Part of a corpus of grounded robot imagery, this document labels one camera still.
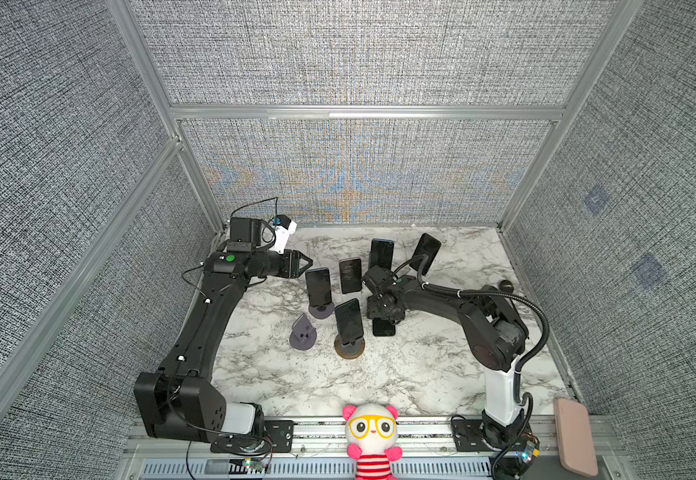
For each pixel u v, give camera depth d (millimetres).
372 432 676
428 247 949
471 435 732
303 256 718
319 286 862
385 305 716
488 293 556
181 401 391
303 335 858
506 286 1001
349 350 872
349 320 781
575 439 729
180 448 715
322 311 949
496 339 509
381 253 915
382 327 903
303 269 727
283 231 689
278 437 738
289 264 663
